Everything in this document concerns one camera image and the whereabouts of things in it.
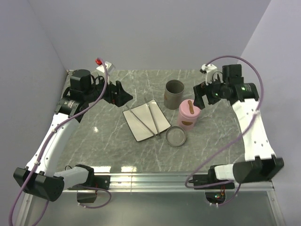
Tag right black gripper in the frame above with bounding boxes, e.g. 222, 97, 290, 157
193, 74, 229, 109

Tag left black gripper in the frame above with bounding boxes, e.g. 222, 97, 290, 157
85, 73, 133, 107

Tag pink lid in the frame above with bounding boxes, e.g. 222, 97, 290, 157
179, 99, 201, 119

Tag grey lid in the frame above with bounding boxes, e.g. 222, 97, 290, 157
166, 126, 187, 147

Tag metal tongs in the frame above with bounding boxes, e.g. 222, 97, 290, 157
124, 102, 160, 142

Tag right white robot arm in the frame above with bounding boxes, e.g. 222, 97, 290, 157
191, 64, 284, 189

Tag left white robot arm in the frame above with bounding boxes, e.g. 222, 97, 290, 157
13, 62, 133, 202

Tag pink cylindrical container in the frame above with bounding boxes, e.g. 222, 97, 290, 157
176, 113, 199, 131

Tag grey cylindrical container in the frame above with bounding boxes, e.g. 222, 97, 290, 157
164, 80, 184, 110

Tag white square plate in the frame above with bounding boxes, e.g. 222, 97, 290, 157
123, 99, 171, 142

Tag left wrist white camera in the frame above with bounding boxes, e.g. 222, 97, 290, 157
95, 60, 116, 77

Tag aluminium rail frame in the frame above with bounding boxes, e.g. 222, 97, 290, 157
14, 70, 286, 226

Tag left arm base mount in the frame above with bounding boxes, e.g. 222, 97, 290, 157
67, 175, 112, 209

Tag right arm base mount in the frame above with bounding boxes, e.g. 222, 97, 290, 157
188, 173, 235, 206

